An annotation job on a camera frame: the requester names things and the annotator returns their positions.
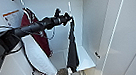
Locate pale clothes hanger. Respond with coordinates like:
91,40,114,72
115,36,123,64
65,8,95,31
67,1,75,21

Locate black garment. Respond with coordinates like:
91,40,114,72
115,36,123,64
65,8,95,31
60,18,82,75

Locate white wardrobe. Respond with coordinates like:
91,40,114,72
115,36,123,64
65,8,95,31
0,0,123,75

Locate dark red hanging garment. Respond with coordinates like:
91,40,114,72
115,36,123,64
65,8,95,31
17,4,60,75

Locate white clothes hanger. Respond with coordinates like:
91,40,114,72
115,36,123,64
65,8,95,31
18,0,28,10

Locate white wardrobe inner bench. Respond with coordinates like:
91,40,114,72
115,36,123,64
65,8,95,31
63,43,97,74

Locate orange and white label sticker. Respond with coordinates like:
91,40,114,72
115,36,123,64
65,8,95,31
1,9,24,31

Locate small black wall hook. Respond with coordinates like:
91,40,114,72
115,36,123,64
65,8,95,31
94,51,102,59

